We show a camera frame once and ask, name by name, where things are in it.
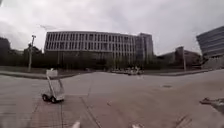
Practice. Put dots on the row of trees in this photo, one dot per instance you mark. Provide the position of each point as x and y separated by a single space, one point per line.
83 61

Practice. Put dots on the robot's own part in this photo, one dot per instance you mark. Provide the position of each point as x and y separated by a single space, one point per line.
135 126
76 125

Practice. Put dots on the grey paved plaza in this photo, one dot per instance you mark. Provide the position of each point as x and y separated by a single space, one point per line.
126 100

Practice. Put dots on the manhole cover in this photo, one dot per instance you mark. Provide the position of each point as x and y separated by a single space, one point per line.
166 86

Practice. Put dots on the large grey many-windowed building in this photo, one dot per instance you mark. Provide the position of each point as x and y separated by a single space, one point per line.
96 45

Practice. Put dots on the small wheeled robot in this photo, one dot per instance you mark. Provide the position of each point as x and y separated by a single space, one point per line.
53 90

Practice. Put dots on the row of parked vehicles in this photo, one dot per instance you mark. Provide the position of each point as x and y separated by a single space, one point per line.
128 70

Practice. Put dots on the lamp pole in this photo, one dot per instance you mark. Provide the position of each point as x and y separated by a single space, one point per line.
30 53

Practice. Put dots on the raised kerb strip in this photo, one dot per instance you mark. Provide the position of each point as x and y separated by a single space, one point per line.
33 75

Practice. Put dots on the glass-fronted building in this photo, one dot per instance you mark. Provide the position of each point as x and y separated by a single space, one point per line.
211 43

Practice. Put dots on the low brown building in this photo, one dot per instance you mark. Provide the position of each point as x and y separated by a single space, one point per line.
180 56

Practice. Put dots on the dark building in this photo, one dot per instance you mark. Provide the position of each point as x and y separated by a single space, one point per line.
4 48

